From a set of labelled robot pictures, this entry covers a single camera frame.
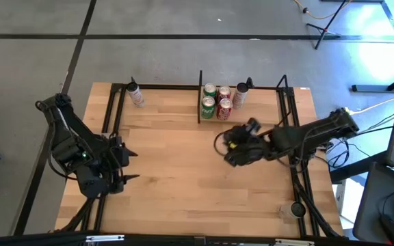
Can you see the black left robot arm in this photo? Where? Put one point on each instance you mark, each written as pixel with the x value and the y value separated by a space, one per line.
pixel 68 136

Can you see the black tripod stand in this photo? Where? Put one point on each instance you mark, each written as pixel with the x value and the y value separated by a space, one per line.
pixel 323 30

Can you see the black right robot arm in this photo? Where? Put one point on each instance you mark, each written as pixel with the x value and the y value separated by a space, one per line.
pixel 313 133

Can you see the red Star Wars Coca-Cola can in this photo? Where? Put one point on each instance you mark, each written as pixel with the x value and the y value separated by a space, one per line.
pixel 224 91

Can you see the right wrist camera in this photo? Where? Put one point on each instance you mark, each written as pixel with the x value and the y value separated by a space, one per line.
pixel 252 126

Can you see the tall white Celsius can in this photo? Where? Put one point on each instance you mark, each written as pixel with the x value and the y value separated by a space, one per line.
pixel 136 97
pixel 240 99
pixel 294 210

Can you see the black aluminium rig frame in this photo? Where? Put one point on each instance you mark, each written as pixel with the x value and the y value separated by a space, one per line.
pixel 169 86

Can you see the green Sprite can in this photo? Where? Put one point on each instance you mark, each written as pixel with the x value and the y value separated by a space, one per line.
pixel 210 89
pixel 207 110

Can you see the silver metal bracket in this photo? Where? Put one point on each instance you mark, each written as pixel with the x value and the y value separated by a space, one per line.
pixel 294 242
pixel 104 238

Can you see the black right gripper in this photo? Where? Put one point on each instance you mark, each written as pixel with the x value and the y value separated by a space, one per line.
pixel 253 148

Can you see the black crossbeam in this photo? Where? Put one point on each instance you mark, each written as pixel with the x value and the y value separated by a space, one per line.
pixel 183 241

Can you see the black shelf post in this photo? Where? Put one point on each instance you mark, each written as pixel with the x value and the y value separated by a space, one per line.
pixel 200 99

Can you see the grey desk mat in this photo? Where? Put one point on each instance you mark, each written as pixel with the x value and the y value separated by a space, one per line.
pixel 375 205

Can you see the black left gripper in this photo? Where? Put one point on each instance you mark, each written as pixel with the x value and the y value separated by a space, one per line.
pixel 118 164

